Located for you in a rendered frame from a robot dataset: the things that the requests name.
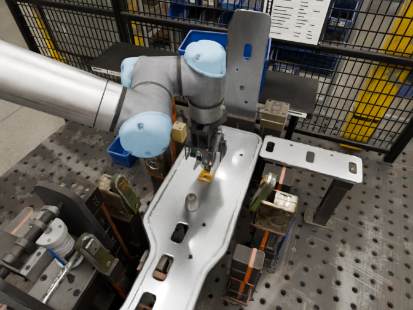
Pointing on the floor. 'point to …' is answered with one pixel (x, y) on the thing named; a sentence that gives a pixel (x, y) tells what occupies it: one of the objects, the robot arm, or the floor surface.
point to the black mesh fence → (403, 139)
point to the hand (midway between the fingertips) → (209, 165)
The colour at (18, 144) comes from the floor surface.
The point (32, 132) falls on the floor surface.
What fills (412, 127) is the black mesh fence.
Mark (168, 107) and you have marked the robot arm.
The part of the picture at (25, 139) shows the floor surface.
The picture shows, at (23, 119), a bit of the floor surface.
